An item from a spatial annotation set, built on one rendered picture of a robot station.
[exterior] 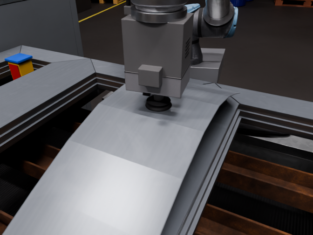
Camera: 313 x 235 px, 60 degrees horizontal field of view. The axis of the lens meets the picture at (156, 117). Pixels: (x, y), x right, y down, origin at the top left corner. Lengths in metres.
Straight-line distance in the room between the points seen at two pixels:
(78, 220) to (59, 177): 0.07
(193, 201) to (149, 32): 0.27
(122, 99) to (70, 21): 1.03
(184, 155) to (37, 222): 0.20
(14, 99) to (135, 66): 0.46
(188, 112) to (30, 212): 0.26
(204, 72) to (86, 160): 0.86
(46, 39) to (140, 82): 1.01
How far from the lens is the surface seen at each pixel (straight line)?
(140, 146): 0.37
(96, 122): 0.42
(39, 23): 1.33
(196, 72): 1.17
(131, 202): 0.34
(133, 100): 0.46
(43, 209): 0.38
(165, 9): 0.36
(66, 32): 1.44
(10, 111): 0.74
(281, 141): 0.93
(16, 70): 1.00
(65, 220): 0.36
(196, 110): 0.43
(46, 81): 0.86
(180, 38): 0.36
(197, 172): 0.49
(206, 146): 0.55
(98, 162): 0.38
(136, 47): 0.38
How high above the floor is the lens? 1.20
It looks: 33 degrees down
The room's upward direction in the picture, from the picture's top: straight up
